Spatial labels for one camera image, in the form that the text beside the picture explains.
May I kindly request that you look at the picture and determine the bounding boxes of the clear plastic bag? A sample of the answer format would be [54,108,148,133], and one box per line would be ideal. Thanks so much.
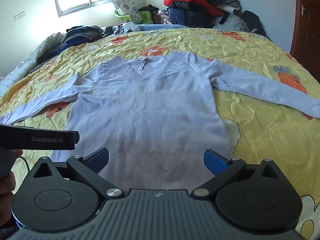
[217,12,249,33]

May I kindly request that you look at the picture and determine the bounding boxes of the black garment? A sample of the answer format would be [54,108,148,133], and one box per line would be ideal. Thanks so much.
[241,10,267,37]

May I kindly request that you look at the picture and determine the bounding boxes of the person's left hand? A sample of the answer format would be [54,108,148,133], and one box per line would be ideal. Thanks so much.
[0,149,23,220]

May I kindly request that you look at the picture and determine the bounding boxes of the brown wooden door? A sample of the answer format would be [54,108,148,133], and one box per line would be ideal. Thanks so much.
[290,0,320,83]

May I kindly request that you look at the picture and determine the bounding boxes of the dark cloth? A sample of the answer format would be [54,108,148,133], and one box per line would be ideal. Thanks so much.
[139,4,159,13]

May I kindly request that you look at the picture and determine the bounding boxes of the white floral pillow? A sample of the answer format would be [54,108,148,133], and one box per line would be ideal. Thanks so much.
[111,0,142,23]

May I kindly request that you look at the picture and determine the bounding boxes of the black puffer jacket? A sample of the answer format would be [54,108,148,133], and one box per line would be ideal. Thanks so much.
[171,0,216,13]

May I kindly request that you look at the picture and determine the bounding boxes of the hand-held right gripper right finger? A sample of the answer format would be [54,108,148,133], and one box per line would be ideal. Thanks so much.
[190,149,284,200]

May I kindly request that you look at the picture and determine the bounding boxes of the blue quilted blanket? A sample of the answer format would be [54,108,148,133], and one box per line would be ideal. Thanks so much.
[136,23,190,32]

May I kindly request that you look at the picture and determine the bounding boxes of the lavender long-sleeve shirt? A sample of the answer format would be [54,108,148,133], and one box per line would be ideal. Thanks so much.
[0,52,320,193]

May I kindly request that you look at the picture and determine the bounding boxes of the black striped cloth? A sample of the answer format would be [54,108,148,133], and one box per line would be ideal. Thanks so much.
[27,59,54,74]

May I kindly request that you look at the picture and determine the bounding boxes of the yellow floral quilt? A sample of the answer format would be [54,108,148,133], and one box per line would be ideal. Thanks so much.
[0,27,320,240]

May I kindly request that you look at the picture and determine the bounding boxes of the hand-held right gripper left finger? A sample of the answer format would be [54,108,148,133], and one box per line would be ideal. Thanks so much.
[31,147,125,200]

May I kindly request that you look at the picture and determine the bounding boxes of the white quilted blanket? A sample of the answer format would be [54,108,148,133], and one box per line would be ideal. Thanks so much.
[0,32,63,98]

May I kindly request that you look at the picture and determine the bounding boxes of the green box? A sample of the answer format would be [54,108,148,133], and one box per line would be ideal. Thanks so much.
[114,9,153,23]

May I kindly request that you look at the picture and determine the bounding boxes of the white plastic bag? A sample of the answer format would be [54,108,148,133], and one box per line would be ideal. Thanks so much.
[116,22,140,34]

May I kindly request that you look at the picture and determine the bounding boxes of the checkered cloth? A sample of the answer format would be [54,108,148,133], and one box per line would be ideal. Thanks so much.
[158,9,173,25]

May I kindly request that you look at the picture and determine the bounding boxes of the pile of dark clothes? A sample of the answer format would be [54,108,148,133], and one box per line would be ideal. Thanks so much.
[57,25,104,55]

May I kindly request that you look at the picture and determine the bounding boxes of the black cable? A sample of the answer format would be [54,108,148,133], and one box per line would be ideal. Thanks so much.
[19,156,32,173]

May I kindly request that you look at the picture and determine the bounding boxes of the navy jacket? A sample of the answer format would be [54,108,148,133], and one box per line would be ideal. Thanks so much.
[167,6,216,28]

